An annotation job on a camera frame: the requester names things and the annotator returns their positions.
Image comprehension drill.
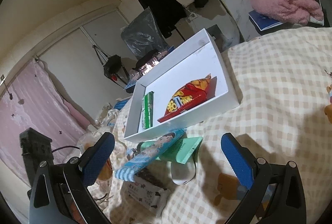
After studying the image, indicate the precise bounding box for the white shallow cardboard box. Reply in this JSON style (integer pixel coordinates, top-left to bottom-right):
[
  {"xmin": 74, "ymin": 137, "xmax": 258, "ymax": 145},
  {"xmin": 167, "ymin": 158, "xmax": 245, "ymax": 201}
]
[{"xmin": 124, "ymin": 29, "xmax": 240, "ymax": 142}]

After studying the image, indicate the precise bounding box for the blue book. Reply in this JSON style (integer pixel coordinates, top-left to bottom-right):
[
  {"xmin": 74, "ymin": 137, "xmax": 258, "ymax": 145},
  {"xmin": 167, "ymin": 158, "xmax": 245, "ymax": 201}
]
[{"xmin": 248, "ymin": 11, "xmax": 283, "ymax": 32}]

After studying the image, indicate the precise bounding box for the orange bread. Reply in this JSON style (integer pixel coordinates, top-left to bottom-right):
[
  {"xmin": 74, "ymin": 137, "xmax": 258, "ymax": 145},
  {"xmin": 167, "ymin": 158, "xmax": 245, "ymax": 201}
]
[{"xmin": 78, "ymin": 130, "xmax": 114, "ymax": 183}]

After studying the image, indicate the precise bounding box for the dark tortoiseshell hair claw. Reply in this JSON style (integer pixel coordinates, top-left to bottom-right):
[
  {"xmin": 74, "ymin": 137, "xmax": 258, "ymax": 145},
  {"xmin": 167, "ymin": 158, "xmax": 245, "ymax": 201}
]
[{"xmin": 136, "ymin": 167, "xmax": 166, "ymax": 190}]

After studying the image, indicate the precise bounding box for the blue cartoon lollipop pack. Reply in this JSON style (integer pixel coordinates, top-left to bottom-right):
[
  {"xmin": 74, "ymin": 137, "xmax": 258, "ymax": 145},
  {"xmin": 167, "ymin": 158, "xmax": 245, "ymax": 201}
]
[{"xmin": 115, "ymin": 129, "xmax": 185, "ymax": 183}]

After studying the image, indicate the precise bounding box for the pink curtain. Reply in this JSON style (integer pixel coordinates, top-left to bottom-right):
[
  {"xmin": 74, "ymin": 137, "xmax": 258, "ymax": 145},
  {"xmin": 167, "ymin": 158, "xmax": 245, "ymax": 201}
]
[{"xmin": 0, "ymin": 61, "xmax": 90, "ymax": 184}]

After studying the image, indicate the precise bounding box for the pink fleece blanket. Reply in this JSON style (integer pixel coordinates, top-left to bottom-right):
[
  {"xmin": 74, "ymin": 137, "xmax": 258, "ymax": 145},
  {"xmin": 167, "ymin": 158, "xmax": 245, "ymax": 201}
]
[{"xmin": 250, "ymin": 0, "xmax": 324, "ymax": 26}]

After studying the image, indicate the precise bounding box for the green wafer snack pack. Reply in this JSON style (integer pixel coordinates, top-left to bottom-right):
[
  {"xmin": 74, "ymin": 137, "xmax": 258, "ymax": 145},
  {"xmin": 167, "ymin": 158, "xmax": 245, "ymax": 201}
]
[{"xmin": 141, "ymin": 91, "xmax": 154, "ymax": 130}]

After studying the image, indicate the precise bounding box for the black hanging coat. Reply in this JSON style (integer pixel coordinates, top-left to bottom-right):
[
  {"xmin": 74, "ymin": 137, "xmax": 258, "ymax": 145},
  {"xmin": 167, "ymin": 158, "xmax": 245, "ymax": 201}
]
[{"xmin": 138, "ymin": 0, "xmax": 187, "ymax": 39}]

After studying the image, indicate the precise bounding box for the mint green cream tube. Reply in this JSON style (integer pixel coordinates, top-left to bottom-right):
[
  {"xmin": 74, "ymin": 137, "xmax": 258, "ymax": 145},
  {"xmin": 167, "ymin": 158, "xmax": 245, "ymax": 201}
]
[{"xmin": 136, "ymin": 137, "xmax": 203, "ymax": 164}]

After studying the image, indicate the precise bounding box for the black cable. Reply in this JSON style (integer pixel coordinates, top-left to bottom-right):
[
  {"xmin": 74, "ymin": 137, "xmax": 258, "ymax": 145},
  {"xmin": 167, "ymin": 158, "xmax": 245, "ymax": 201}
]
[{"xmin": 50, "ymin": 145, "xmax": 80, "ymax": 154}]

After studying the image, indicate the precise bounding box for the red yellow snack bag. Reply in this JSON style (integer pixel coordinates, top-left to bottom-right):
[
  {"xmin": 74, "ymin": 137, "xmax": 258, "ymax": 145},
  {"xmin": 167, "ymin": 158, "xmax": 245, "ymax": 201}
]
[{"xmin": 157, "ymin": 74, "xmax": 213, "ymax": 123}]

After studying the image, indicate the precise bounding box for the dark plastic wrapped panel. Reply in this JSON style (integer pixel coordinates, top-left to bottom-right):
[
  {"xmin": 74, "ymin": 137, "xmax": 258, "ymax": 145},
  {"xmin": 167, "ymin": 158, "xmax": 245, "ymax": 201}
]
[{"xmin": 120, "ymin": 8, "xmax": 169, "ymax": 60}]

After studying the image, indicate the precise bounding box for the white earbuds case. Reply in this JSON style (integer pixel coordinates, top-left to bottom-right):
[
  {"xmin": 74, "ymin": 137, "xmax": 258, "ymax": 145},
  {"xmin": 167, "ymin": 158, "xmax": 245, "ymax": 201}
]
[{"xmin": 171, "ymin": 157, "xmax": 196, "ymax": 185}]

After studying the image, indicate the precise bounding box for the smartphone with lit screen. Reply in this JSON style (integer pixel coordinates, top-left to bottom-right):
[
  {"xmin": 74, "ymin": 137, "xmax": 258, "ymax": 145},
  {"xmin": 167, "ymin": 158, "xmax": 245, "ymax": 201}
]
[{"xmin": 132, "ymin": 53, "xmax": 162, "ymax": 76}]

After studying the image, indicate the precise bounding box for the black bag on tripod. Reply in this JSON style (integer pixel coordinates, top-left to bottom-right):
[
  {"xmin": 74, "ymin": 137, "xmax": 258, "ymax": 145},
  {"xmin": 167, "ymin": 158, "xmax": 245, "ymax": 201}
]
[{"xmin": 92, "ymin": 45, "xmax": 129, "ymax": 89}]

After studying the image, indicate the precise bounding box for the white cow-print biscuit pack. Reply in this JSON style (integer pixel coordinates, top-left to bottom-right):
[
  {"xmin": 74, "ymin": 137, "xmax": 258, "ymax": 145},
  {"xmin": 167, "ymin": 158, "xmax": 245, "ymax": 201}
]
[{"xmin": 126, "ymin": 177, "xmax": 171, "ymax": 217}]

